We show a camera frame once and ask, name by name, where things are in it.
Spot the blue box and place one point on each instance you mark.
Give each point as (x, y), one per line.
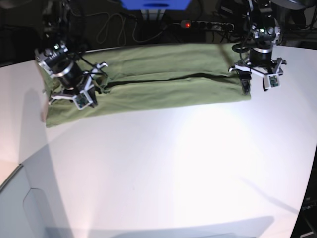
(155, 4)

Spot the green T-shirt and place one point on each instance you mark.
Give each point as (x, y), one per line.
(156, 77)

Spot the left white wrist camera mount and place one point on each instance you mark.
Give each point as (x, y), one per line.
(269, 80)

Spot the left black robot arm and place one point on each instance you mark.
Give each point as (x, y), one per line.
(263, 30)

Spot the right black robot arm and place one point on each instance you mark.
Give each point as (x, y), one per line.
(59, 53)

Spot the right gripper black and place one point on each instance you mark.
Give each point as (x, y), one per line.
(74, 81)

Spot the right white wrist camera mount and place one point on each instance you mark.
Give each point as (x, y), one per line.
(80, 102)

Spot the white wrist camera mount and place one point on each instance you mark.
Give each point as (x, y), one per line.
(269, 80)
(80, 102)

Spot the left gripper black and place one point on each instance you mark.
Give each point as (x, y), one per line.
(256, 59)

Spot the white power strip red switch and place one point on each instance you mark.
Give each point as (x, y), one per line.
(206, 25)

